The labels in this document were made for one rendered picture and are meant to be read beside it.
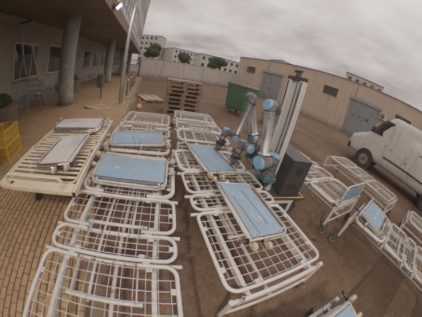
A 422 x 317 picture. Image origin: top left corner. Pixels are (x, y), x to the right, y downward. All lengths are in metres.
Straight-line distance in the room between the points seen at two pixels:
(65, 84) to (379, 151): 11.69
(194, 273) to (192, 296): 0.23
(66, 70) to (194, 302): 7.01
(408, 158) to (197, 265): 7.69
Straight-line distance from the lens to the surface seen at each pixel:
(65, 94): 7.21
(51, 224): 2.27
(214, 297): 1.68
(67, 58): 7.13
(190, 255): 1.84
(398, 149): 8.12
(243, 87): 7.96
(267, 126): 1.89
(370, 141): 8.31
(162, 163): 1.93
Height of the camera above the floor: 1.54
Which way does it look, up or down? 26 degrees down
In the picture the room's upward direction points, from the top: 13 degrees clockwise
